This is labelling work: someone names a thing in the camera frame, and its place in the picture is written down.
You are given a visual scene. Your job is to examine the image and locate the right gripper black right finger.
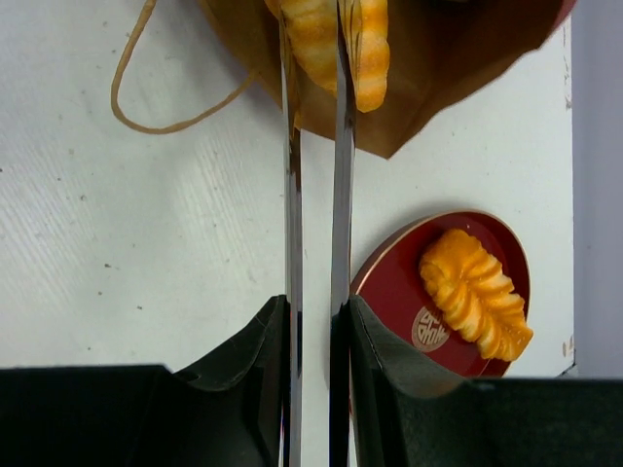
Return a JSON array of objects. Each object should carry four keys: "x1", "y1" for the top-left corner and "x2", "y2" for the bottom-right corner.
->
[{"x1": 348, "y1": 296, "x2": 467, "y2": 466}]

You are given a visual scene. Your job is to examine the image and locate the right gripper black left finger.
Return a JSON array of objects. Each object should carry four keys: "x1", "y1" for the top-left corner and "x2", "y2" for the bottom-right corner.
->
[{"x1": 175, "y1": 296, "x2": 288, "y2": 466}]

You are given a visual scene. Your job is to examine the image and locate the twisted orange fake bread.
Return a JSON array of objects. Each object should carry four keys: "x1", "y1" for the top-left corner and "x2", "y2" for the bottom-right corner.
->
[{"x1": 419, "y1": 229, "x2": 533, "y2": 362}]

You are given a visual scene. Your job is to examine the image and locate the metal kitchen tongs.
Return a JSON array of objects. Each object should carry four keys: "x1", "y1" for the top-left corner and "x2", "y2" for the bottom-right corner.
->
[{"x1": 276, "y1": 1, "x2": 359, "y2": 466}]

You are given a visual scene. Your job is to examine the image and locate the red brown paper bag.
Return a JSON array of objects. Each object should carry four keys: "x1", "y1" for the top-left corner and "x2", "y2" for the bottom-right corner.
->
[{"x1": 201, "y1": 1, "x2": 573, "y2": 159}]

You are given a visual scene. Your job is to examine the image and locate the striped orange fake croissant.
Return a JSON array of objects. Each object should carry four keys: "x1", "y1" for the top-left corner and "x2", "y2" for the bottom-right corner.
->
[{"x1": 266, "y1": 0, "x2": 390, "y2": 113}]

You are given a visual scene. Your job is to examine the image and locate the red round plate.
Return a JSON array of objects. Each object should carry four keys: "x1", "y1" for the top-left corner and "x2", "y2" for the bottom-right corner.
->
[{"x1": 351, "y1": 210, "x2": 531, "y2": 377}]

